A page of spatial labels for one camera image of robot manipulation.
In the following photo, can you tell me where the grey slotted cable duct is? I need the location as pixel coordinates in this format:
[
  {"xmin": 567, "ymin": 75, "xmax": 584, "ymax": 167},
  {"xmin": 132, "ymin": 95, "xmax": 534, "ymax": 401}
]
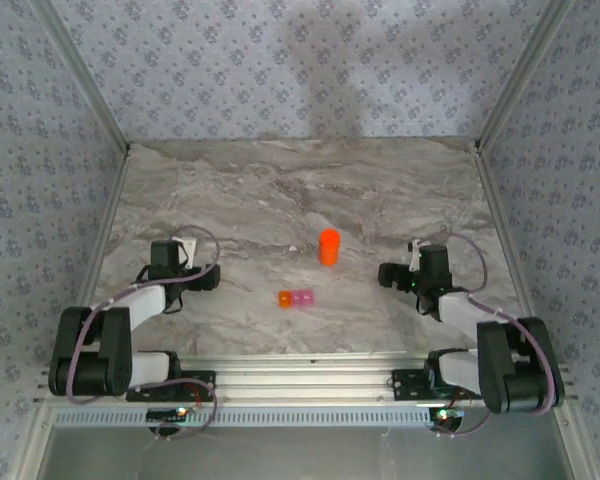
[{"xmin": 54, "ymin": 405, "xmax": 434, "ymax": 429}]

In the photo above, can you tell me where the orange pill bottle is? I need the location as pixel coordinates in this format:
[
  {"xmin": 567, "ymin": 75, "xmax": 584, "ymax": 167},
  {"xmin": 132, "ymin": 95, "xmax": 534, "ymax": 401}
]
[{"xmin": 318, "ymin": 228, "xmax": 342, "ymax": 268}]

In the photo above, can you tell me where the aluminium table side rail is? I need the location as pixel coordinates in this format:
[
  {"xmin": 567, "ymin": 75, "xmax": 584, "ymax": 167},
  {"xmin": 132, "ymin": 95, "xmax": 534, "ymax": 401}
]
[
  {"xmin": 57, "ymin": 142, "xmax": 134, "ymax": 369},
  {"xmin": 474, "ymin": 142, "xmax": 554, "ymax": 366}
]

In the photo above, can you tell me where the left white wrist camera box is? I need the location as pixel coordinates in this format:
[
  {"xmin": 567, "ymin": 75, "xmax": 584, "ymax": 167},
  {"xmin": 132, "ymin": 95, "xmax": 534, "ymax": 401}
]
[{"xmin": 172, "ymin": 238, "xmax": 200, "ymax": 272}]

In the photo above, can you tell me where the right circuit board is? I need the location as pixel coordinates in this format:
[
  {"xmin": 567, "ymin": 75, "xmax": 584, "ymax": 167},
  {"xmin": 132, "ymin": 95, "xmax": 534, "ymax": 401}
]
[{"xmin": 429, "ymin": 407, "xmax": 466, "ymax": 434}]

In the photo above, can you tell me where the aluminium frame leg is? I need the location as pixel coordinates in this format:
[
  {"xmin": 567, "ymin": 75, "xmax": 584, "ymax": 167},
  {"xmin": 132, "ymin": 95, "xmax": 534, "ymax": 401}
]
[
  {"xmin": 552, "ymin": 404, "xmax": 597, "ymax": 480},
  {"xmin": 14, "ymin": 404, "xmax": 56, "ymax": 480}
]

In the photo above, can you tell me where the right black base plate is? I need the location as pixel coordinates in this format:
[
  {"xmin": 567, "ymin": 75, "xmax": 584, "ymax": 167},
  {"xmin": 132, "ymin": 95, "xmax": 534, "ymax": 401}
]
[{"xmin": 390, "ymin": 368, "xmax": 483, "ymax": 402}]

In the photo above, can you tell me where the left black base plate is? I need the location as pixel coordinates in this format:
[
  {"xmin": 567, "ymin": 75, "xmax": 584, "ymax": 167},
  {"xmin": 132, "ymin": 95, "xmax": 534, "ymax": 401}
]
[{"xmin": 125, "ymin": 368, "xmax": 217, "ymax": 403}]

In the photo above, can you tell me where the left circuit board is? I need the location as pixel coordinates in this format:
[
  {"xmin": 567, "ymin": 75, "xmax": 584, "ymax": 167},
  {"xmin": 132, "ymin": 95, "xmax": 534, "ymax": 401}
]
[{"xmin": 146, "ymin": 407, "xmax": 189, "ymax": 422}]

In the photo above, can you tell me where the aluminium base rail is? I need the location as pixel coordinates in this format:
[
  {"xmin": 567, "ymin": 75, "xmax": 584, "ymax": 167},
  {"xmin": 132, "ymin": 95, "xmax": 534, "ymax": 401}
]
[{"xmin": 32, "ymin": 352, "xmax": 579, "ymax": 407}]

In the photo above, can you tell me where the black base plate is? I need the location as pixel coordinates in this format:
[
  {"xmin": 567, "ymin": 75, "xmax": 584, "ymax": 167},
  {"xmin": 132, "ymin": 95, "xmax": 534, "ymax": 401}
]
[
  {"xmin": 390, "ymin": 368, "xmax": 483, "ymax": 402},
  {"xmin": 125, "ymin": 368, "xmax": 217, "ymax": 403}
]

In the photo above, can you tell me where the circuit board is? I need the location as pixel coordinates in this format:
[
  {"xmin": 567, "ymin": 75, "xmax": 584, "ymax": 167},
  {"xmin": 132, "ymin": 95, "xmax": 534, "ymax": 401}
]
[
  {"xmin": 429, "ymin": 407, "xmax": 466, "ymax": 434},
  {"xmin": 146, "ymin": 407, "xmax": 189, "ymax": 422}
]

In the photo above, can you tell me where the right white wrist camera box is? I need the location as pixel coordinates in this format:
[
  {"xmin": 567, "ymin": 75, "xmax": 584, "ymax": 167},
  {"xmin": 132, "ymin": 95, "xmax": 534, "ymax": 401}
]
[{"xmin": 406, "ymin": 239, "xmax": 424, "ymax": 274}]

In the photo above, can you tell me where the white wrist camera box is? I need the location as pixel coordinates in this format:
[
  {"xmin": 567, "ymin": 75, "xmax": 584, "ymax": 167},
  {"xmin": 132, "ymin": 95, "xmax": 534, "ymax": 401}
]
[
  {"xmin": 406, "ymin": 239, "xmax": 424, "ymax": 274},
  {"xmin": 172, "ymin": 238, "xmax": 200, "ymax": 272}
]

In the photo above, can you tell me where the aluminium frame post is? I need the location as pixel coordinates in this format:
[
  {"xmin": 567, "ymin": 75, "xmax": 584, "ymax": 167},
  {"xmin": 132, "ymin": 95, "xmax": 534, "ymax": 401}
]
[
  {"xmin": 27, "ymin": 0, "xmax": 134, "ymax": 151},
  {"xmin": 474, "ymin": 0, "xmax": 579, "ymax": 151}
]

